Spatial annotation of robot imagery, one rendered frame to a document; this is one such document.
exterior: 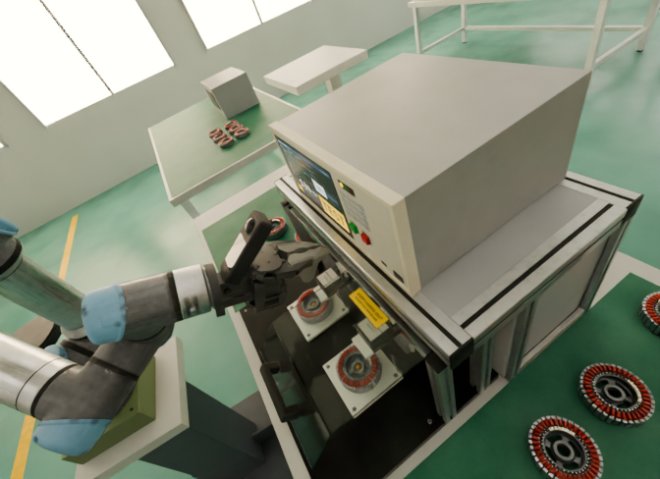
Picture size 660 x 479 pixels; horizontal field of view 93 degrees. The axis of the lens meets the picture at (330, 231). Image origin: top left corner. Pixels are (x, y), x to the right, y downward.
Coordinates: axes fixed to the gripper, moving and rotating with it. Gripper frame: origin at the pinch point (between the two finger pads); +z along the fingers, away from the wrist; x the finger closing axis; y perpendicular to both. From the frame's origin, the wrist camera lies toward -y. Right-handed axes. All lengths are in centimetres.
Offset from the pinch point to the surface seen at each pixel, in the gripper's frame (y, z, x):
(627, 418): 24, 44, 42
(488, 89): -27.1, 27.2, 4.3
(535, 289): -2.0, 23.1, 25.4
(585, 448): 28, 35, 41
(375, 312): 10.3, 6.7, 9.7
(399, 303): 4.6, 7.3, 14.0
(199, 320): 138, -16, -131
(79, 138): 97, -97, -468
